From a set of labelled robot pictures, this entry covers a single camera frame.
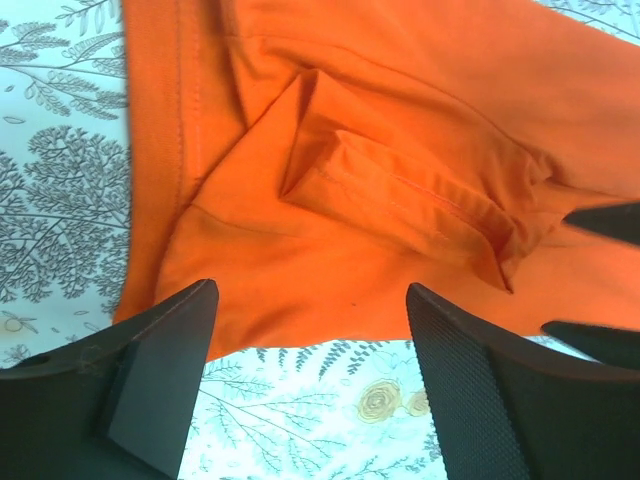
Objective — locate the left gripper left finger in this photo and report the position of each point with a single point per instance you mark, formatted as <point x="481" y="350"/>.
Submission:
<point x="116" y="404"/>

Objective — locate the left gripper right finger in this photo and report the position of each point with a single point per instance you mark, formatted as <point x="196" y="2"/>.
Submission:
<point x="505" y="407"/>

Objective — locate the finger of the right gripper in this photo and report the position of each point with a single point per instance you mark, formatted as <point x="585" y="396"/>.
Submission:
<point x="610" y="346"/>
<point x="618" y="222"/>

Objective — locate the orange t-shirt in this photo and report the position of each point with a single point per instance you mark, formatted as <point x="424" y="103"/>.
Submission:
<point x="316" y="158"/>

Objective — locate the floral patterned table mat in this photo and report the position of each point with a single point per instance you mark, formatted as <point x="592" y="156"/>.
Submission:
<point x="340" y="409"/>

